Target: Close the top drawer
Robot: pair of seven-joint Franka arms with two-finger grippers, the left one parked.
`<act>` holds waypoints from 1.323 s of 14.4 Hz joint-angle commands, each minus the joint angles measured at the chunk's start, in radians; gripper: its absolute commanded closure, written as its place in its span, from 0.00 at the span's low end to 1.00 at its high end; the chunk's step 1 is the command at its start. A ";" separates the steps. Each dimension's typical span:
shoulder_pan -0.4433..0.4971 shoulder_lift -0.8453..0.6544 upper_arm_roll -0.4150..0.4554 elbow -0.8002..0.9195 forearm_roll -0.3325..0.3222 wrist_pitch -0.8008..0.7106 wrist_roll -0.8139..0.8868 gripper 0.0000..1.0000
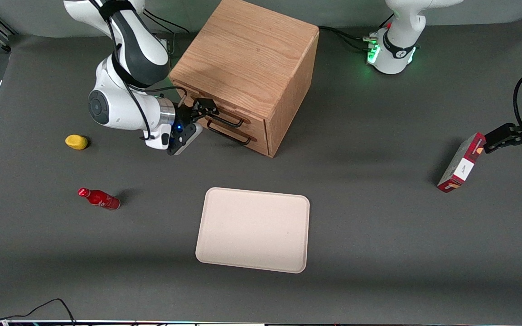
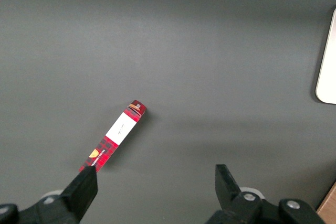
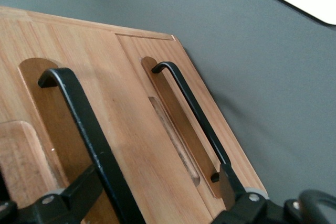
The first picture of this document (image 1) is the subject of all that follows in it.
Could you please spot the wooden drawer front panel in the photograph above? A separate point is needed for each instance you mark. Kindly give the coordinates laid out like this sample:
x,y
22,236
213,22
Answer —
x,y
260,146

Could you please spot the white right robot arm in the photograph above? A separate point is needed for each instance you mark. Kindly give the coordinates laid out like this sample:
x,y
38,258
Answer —
x,y
120,104

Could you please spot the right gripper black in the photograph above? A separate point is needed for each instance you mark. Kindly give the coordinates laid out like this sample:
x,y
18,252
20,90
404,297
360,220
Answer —
x,y
185,113

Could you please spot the wooden drawer cabinet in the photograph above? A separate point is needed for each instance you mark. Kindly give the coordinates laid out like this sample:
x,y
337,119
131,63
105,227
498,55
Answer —
x,y
243,54

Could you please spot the beige rectangular tray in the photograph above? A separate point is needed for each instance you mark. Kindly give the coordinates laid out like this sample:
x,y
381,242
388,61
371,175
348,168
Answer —
x,y
252,231

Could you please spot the yellow lemon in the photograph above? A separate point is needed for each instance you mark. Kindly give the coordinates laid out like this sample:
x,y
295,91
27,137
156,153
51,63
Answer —
x,y
76,142

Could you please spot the wooden drawer with light interior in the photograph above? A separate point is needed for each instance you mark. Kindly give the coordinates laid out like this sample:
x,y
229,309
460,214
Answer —
x,y
256,127

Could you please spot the red bottle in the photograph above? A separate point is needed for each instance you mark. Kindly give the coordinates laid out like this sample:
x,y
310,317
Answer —
x,y
100,199

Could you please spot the red and white box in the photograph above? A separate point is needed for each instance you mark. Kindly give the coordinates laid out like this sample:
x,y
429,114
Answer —
x,y
462,163

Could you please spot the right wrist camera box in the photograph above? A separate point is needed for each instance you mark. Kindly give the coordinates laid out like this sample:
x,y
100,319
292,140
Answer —
x,y
186,140

